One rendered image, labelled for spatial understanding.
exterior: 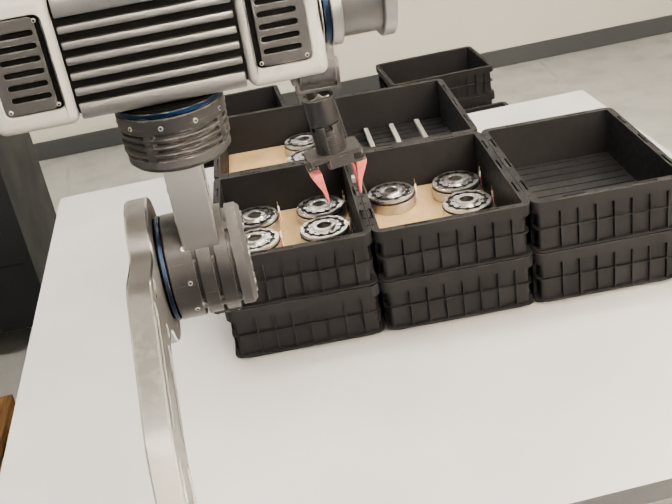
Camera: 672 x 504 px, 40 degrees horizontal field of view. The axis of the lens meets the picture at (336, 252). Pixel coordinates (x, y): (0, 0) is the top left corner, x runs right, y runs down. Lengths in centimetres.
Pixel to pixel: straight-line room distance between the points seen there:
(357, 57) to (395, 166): 320
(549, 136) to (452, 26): 325
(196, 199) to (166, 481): 36
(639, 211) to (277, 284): 70
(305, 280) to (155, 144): 67
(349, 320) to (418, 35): 363
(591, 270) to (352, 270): 47
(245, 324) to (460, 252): 43
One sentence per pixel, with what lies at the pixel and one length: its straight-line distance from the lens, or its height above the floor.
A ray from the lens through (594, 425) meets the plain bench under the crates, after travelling 156.
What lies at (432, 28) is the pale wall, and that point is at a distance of 529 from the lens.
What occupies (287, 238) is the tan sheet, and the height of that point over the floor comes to 83.
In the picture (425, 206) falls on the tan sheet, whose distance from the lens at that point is 198.
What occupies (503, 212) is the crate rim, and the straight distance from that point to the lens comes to 172.
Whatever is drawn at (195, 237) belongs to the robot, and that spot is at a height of 120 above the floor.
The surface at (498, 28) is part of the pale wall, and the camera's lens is 542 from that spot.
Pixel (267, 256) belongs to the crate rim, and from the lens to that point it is 168.
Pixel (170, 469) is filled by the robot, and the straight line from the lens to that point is 98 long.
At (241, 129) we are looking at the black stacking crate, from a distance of 242.
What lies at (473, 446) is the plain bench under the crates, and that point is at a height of 70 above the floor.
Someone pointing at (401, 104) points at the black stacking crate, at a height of 88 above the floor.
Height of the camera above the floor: 170
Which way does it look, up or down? 28 degrees down
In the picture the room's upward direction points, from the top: 10 degrees counter-clockwise
